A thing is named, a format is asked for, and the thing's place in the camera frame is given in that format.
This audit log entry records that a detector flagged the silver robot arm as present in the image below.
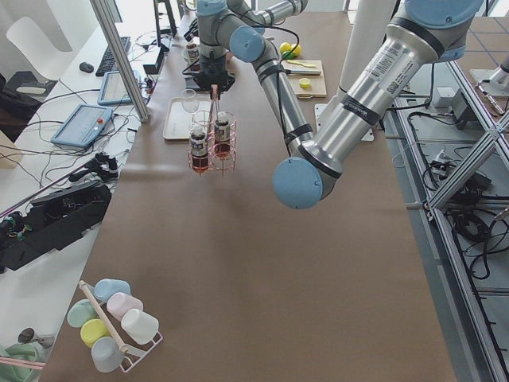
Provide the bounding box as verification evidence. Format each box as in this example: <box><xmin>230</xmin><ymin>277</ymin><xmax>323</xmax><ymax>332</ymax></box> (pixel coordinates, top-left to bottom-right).
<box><xmin>196</xmin><ymin>1</ymin><xmax>481</xmax><ymax>209</ymax></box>
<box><xmin>184</xmin><ymin>1</ymin><xmax>308</xmax><ymax>42</ymax></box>

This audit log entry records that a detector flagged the black keyboard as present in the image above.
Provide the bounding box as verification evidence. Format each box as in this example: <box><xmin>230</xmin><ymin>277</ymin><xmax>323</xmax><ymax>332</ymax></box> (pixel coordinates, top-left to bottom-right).
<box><xmin>95</xmin><ymin>37</ymin><xmax>130</xmax><ymax>77</ymax></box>

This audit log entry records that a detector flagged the pastel green cup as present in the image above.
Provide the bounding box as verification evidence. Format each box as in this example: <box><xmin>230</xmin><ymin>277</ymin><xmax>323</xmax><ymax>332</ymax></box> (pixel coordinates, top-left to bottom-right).
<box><xmin>67</xmin><ymin>299</ymin><xmax>98</xmax><ymax>328</ymax></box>

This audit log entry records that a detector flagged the steel muddler black tip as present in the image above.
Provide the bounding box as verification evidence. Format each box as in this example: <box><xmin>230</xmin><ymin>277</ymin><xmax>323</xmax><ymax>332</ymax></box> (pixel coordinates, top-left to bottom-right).
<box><xmin>285</xmin><ymin>68</ymin><xmax>321</xmax><ymax>76</ymax></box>

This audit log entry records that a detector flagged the pastel pink cup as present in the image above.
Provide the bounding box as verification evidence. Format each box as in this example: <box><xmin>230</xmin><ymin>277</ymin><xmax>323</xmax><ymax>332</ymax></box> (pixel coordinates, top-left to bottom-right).
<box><xmin>107</xmin><ymin>292</ymin><xmax>144</xmax><ymax>321</ymax></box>

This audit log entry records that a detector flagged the cream rabbit tray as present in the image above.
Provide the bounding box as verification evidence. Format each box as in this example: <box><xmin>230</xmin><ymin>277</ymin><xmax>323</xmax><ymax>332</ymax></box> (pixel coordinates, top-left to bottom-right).
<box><xmin>162</xmin><ymin>97</ymin><xmax>192</xmax><ymax>141</ymax></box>

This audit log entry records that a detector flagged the half lemon slice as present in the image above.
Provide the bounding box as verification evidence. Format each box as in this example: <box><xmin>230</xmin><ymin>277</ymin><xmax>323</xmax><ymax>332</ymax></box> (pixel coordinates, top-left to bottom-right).
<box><xmin>299</xmin><ymin>78</ymin><xmax>311</xmax><ymax>88</ymax></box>

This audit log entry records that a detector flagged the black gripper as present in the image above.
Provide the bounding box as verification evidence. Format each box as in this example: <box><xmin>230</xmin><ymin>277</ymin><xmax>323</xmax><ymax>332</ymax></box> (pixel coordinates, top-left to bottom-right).
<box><xmin>194</xmin><ymin>54</ymin><xmax>235</xmax><ymax>102</ymax></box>

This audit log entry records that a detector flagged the white wire cup rack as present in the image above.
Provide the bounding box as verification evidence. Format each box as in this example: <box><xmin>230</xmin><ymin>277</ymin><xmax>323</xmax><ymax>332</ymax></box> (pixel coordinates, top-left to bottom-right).
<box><xmin>78</xmin><ymin>280</ymin><xmax>163</xmax><ymax>373</ymax></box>

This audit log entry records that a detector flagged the bamboo cutting board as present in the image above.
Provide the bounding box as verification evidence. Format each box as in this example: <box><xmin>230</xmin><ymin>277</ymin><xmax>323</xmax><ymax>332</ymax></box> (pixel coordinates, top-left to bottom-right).
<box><xmin>282</xmin><ymin>60</ymin><xmax>327</xmax><ymax>99</ymax></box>

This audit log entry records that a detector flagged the pastel yellow cup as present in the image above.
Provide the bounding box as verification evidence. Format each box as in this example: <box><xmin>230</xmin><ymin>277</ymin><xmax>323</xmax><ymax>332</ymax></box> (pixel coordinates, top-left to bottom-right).
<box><xmin>80</xmin><ymin>318</ymin><xmax>110</xmax><ymax>348</ymax></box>

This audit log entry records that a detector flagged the copper wire bottle basket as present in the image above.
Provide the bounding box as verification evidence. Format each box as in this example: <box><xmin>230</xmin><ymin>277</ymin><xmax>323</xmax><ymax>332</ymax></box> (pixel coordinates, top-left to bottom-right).
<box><xmin>188</xmin><ymin>92</ymin><xmax>237</xmax><ymax>176</ymax></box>

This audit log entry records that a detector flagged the aluminium frame post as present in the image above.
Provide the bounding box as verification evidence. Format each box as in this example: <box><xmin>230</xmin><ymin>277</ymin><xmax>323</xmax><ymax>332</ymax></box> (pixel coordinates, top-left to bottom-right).
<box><xmin>90</xmin><ymin>0</ymin><xmax>150</xmax><ymax>123</ymax></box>

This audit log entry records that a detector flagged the tea bottle white cap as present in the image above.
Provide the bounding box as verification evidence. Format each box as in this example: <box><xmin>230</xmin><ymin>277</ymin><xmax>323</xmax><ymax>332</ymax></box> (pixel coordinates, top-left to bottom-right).
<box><xmin>186</xmin><ymin>42</ymin><xmax>200</xmax><ymax>63</ymax></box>

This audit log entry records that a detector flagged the blue teach pendant upper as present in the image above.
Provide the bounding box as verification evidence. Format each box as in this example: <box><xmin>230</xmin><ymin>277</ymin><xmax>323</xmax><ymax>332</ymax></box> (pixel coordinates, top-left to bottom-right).
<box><xmin>97</xmin><ymin>71</ymin><xmax>132</xmax><ymax>106</ymax></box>

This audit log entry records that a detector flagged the pastel grey-blue cup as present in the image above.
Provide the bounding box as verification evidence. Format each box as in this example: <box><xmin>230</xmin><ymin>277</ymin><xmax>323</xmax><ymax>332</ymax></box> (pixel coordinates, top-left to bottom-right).
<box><xmin>91</xmin><ymin>337</ymin><xmax>123</xmax><ymax>372</ymax></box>

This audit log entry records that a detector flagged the blue teach pendant lower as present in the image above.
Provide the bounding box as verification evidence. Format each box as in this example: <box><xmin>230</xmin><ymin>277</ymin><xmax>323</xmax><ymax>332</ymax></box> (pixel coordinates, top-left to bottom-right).
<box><xmin>51</xmin><ymin>104</ymin><xmax>113</xmax><ymax>148</ymax></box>

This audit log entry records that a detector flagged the pastel white cup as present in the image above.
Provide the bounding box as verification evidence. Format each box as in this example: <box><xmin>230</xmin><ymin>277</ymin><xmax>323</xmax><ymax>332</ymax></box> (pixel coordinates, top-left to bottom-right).
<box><xmin>121</xmin><ymin>308</ymin><xmax>159</xmax><ymax>345</ymax></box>

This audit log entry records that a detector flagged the black computer mouse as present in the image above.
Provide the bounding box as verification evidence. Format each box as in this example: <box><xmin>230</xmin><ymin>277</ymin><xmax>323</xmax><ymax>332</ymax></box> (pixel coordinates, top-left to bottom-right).
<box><xmin>79</xmin><ymin>61</ymin><xmax>95</xmax><ymax>73</ymax></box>

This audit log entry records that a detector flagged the blue teach pendant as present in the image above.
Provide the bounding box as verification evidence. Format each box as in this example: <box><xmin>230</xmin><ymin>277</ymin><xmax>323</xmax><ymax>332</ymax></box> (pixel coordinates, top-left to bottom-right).
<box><xmin>51</xmin><ymin>104</ymin><xmax>113</xmax><ymax>148</ymax></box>
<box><xmin>97</xmin><ymin>71</ymin><xmax>132</xmax><ymax>106</ymax></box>

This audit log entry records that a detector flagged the yellow lemon far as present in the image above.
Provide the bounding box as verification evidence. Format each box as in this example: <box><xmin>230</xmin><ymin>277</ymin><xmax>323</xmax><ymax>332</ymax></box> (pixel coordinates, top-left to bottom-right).
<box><xmin>279</xmin><ymin>42</ymin><xmax>301</xmax><ymax>60</ymax></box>

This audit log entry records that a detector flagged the yellow plastic knife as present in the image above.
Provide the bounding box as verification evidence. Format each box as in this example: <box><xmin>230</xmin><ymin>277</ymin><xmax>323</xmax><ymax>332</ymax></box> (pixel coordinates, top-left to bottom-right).
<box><xmin>286</xmin><ymin>60</ymin><xmax>316</xmax><ymax>68</ymax></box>

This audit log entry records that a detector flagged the clear wine glass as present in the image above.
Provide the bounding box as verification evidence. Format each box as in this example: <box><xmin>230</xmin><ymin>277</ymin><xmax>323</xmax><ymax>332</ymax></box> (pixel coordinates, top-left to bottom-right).
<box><xmin>181</xmin><ymin>88</ymin><xmax>200</xmax><ymax>114</ymax></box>

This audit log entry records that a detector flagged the pastel blue cup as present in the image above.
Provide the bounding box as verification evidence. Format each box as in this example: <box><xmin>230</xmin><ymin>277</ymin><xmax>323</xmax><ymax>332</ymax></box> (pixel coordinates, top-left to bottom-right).
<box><xmin>93</xmin><ymin>279</ymin><xmax>131</xmax><ymax>302</ymax></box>

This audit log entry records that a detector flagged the grey folded cloth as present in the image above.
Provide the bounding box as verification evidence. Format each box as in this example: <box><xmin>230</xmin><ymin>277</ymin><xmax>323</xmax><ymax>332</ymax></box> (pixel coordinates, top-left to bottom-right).
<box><xmin>185</xmin><ymin>77</ymin><xmax>206</xmax><ymax>92</ymax></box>

